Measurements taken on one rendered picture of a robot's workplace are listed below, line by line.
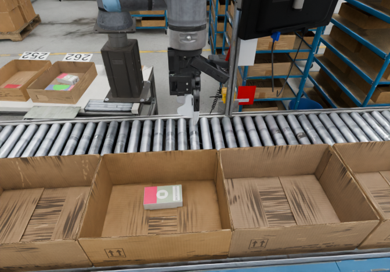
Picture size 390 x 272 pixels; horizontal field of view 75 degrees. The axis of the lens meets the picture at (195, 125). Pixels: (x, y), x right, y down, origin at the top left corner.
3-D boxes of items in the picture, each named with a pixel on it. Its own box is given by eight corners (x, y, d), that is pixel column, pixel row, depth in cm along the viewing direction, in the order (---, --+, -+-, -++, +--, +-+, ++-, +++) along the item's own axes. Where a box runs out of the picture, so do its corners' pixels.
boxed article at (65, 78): (65, 77, 182) (63, 73, 180) (79, 80, 178) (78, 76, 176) (57, 82, 177) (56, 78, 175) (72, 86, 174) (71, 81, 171)
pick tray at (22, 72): (56, 72, 189) (50, 60, 182) (26, 102, 159) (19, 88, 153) (18, 71, 190) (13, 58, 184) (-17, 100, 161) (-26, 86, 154)
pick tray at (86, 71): (98, 74, 187) (94, 61, 180) (75, 104, 157) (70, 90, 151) (61, 72, 188) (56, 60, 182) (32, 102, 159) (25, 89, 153)
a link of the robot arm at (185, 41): (203, 23, 65) (208, 32, 57) (203, 43, 67) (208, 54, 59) (168, 24, 64) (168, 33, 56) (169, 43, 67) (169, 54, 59)
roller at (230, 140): (228, 120, 153) (229, 114, 150) (248, 193, 113) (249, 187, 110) (220, 121, 153) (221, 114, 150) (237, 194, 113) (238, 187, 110)
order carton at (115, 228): (216, 179, 97) (218, 148, 86) (228, 259, 75) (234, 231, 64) (112, 184, 96) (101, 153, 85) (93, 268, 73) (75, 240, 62)
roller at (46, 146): (64, 127, 149) (61, 120, 145) (24, 206, 109) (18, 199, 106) (55, 127, 148) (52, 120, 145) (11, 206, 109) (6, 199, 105)
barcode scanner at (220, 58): (205, 70, 140) (208, 52, 134) (226, 72, 142) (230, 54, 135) (206, 76, 135) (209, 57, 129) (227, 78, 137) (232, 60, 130)
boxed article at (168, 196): (145, 193, 92) (144, 187, 90) (181, 190, 93) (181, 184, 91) (144, 210, 87) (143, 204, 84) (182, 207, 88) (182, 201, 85)
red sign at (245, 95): (252, 104, 151) (256, 85, 143) (253, 104, 151) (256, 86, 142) (226, 105, 151) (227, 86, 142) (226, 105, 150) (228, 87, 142)
